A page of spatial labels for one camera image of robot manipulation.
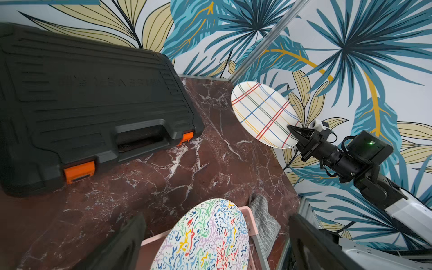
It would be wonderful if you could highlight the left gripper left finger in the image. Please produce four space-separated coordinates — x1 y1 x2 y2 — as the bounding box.
73 214 147 270

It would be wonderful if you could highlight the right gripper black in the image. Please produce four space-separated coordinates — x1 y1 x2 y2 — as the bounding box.
287 125 358 183

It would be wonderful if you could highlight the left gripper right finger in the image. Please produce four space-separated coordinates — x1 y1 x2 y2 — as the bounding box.
289 214 362 270

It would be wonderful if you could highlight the plaid striped white plate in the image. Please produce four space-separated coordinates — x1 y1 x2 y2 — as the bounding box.
231 81 301 149

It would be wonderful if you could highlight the grey dish cloth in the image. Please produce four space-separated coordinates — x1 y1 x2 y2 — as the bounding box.
248 194 281 258

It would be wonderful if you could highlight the colourful squiggle pattern plate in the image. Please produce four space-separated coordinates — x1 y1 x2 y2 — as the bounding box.
150 198 250 270

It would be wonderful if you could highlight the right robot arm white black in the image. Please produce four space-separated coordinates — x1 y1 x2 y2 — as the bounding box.
288 125 432 244

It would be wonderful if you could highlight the pink plastic basket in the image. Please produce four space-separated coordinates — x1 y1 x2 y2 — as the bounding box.
134 205 271 270

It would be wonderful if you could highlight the black tool case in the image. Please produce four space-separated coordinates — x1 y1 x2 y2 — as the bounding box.
1 23 204 197

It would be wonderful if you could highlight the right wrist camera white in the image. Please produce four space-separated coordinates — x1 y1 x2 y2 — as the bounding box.
309 119 331 132

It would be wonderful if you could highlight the right aluminium frame post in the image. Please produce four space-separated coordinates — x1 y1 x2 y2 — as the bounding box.
228 0 310 83

